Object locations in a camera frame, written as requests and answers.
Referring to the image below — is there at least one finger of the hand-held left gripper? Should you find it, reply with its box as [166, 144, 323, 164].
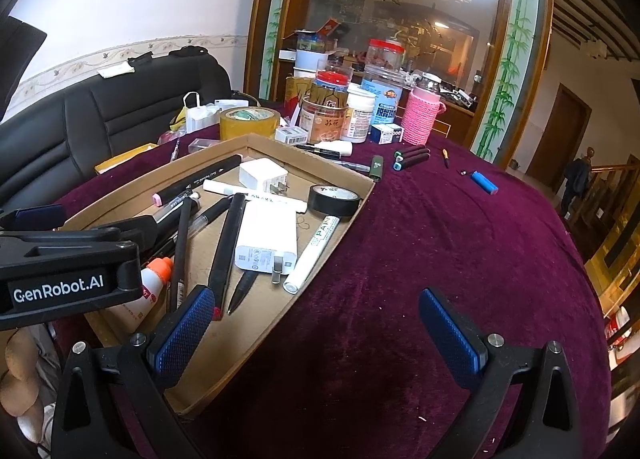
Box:
[0, 203, 68, 232]
[61, 215, 163, 261]

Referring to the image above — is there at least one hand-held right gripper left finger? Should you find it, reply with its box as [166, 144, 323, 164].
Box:
[50, 284, 217, 459]

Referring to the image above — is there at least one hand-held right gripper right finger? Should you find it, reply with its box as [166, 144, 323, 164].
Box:
[417, 286, 586, 459]

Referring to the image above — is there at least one white bottle orange cap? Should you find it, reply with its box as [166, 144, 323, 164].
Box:
[106, 256, 174, 336]

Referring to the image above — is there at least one clear barrel pen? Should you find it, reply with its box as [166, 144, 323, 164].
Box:
[145, 210, 222, 262]

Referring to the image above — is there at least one cardboard tray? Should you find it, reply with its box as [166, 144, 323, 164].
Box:
[60, 134, 377, 417]

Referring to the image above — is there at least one black marker pink end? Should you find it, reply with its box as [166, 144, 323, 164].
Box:
[152, 154, 243, 203]

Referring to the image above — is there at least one black marker red cap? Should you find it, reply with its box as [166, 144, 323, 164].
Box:
[206, 193, 247, 321]

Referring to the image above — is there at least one large white charger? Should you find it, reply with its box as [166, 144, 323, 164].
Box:
[234, 201, 299, 286]

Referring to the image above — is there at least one small white charger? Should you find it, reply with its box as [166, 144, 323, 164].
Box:
[238, 158, 290, 196]

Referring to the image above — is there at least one white paint marker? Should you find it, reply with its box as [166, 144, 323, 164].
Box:
[283, 216, 342, 294]

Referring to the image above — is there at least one black tape roll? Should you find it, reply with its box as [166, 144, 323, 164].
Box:
[306, 184, 362, 218]

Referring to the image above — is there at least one person's left hand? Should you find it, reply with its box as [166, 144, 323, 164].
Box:
[0, 326, 56, 445]

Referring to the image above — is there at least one yellow packet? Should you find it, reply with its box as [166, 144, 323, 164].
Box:
[94, 141, 162, 176]

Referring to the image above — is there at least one black leather sofa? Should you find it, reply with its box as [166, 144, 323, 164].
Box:
[0, 46, 247, 205]

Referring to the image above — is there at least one white paper bag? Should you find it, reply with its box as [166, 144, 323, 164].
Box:
[182, 92, 222, 133]

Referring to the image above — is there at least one blue lighter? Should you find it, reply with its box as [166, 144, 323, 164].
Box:
[469, 172, 500, 197]

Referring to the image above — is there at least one white paper sheet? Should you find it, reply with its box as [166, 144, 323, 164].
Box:
[97, 64, 137, 79]

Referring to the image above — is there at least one yellow tape roll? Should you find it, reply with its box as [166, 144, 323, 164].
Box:
[219, 106, 282, 141]

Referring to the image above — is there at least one red white bucket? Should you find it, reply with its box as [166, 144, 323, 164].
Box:
[604, 305, 632, 346]

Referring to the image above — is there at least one gold display cabinet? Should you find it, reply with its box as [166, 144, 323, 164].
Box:
[582, 209, 640, 320]

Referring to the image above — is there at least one black bag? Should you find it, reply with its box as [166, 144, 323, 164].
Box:
[126, 44, 212, 63]

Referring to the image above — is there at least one black pen gold band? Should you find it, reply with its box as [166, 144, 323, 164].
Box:
[296, 144, 342, 158]

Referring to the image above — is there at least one white blue box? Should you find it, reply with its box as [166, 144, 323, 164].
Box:
[370, 124, 404, 145]

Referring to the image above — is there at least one yellow box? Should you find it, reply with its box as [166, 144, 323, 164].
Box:
[284, 74, 314, 116]

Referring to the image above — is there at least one wooden stair railing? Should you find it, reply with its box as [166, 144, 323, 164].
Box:
[570, 153, 640, 245]

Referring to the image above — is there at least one wooden sideboard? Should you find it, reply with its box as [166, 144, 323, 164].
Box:
[432, 98, 477, 140]

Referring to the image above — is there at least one white squeeze tube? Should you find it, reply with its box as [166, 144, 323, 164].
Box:
[316, 140, 354, 156]

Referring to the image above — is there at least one amber toothpick jar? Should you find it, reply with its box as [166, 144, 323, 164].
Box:
[299, 94, 351, 146]

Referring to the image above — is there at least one jar in pink knitted sleeve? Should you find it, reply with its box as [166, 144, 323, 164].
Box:
[401, 72, 447, 146]

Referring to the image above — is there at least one wooden door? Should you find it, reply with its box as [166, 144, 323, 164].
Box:
[526, 83, 594, 191]

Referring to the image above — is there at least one white plastic jar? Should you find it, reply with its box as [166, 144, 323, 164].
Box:
[346, 86, 377, 144]

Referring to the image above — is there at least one short jar red lid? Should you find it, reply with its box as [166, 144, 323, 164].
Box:
[312, 70, 352, 100]

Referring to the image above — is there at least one bamboo painted panel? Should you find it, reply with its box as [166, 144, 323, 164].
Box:
[469, 0, 547, 161]
[257, 0, 297, 101]

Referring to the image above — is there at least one clear plastic jar red lid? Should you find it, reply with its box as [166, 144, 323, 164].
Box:
[360, 38, 406, 129]

